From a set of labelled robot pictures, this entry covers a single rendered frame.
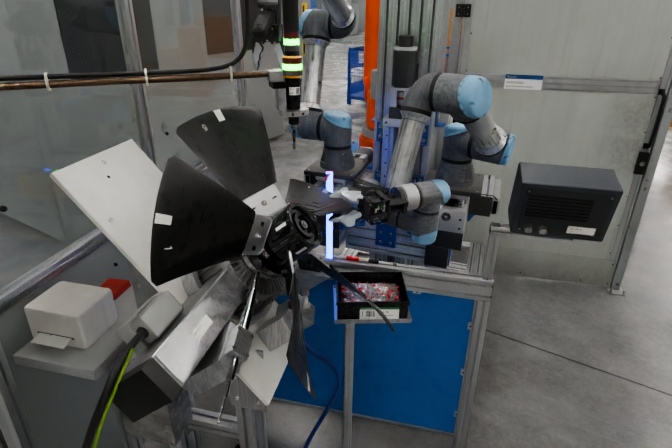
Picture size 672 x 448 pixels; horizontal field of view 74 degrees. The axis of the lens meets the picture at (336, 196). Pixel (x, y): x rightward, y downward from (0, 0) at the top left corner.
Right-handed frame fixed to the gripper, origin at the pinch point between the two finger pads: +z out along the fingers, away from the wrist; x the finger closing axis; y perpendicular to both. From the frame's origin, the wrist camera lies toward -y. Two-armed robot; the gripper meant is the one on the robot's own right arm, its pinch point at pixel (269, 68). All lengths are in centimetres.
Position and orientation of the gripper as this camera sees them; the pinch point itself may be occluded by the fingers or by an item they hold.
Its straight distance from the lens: 159.8
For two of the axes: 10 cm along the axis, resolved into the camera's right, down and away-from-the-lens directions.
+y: 2.3, -3.8, 8.9
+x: -9.7, -1.0, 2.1
